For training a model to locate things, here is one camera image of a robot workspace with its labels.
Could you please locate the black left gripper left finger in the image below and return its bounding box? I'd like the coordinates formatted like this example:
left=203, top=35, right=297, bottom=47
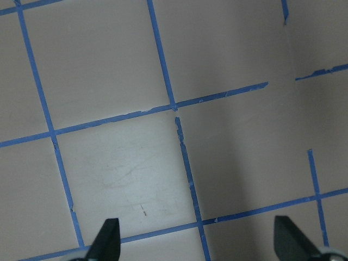
left=85, top=218, right=121, bottom=261

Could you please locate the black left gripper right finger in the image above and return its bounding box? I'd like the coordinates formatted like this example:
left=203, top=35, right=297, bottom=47
left=274, top=215, right=321, bottom=261

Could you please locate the brown paper table mat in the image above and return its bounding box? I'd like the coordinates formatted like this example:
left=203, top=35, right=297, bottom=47
left=1, top=1, right=347, bottom=260

